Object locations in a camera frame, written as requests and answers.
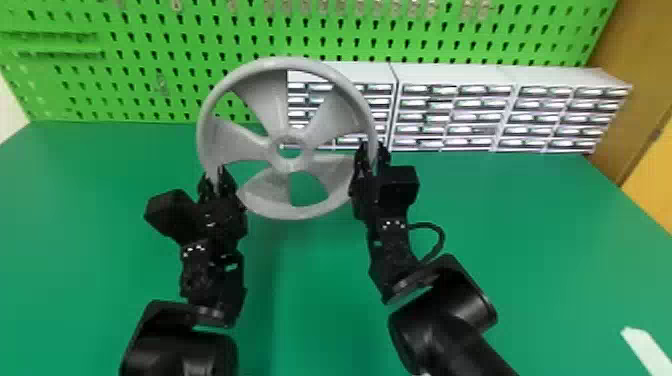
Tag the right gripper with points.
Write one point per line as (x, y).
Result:
(364, 198)

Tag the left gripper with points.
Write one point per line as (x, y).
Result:
(223, 223)

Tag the grey wheel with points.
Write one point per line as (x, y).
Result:
(233, 143)

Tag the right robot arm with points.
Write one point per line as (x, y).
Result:
(441, 325)

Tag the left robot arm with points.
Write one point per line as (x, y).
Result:
(210, 283)

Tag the white drawer cabinet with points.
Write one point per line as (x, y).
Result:
(451, 113)
(567, 115)
(379, 94)

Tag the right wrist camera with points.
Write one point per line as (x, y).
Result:
(398, 190)

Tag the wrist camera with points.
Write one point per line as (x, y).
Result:
(398, 190)
(170, 211)

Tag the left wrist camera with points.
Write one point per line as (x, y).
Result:
(170, 211)

